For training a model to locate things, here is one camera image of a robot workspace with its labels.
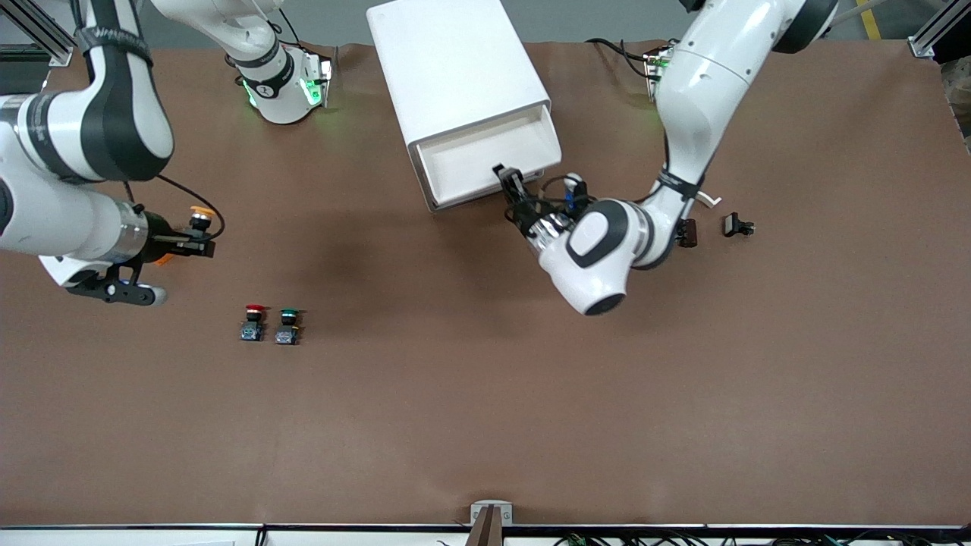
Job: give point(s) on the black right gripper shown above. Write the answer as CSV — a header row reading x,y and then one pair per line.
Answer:
x,y
158,227

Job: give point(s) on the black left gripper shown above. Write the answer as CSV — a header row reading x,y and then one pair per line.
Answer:
x,y
525,211

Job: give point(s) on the yellow push button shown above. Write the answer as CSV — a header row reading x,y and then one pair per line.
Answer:
x,y
201,221

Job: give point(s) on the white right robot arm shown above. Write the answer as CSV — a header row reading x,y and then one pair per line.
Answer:
x,y
68,220

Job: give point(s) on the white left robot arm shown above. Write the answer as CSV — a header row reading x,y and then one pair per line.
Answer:
x,y
705,83

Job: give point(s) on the red push button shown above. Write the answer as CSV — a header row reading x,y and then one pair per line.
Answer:
x,y
252,326

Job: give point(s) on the green push button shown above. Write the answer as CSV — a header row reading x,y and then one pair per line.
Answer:
x,y
287,330

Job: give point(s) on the orange box with hole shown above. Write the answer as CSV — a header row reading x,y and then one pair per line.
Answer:
x,y
163,260

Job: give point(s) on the grey pole with black foot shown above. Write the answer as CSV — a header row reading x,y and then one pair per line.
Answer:
x,y
861,10

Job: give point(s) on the small black switch part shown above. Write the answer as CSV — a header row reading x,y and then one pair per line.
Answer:
x,y
733,224

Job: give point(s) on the aluminium frame profile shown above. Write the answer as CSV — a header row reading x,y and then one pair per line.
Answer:
x,y
922,45
57,51

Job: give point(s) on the white table edge rail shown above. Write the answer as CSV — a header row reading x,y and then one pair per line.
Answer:
x,y
152,535

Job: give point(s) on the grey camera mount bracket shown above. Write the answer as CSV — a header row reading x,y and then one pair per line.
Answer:
x,y
491,523

